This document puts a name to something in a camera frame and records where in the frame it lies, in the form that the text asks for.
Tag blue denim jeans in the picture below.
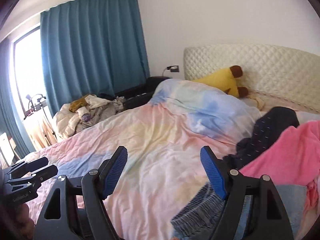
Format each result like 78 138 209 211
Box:
170 182 308 240

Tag metal clothes rack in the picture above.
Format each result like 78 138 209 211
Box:
24 94 53 130

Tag left hand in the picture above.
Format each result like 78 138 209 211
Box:
10 203 35 239

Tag white chair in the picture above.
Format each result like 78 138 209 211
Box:
0 132 17 168

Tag dark navy dotted garment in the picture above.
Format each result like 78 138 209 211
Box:
223 107 299 170

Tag pink garment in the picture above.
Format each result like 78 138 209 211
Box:
240 121 319 212

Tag cream puffy jacket pile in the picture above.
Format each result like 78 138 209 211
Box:
53 96 124 139

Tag pastel tie-dye duvet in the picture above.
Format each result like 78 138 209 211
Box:
25 79 260 239

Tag mustard yellow garment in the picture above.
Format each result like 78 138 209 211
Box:
69 94 96 113

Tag yellow plush toy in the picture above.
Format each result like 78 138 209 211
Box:
193 65 249 98

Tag black bedside sofa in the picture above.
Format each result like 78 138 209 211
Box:
98 76 169 110

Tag quilted cream headboard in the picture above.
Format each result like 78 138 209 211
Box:
183 43 319 113

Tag teal curtain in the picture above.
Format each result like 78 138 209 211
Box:
0 0 151 159

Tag wall power socket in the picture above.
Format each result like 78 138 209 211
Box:
166 65 180 73

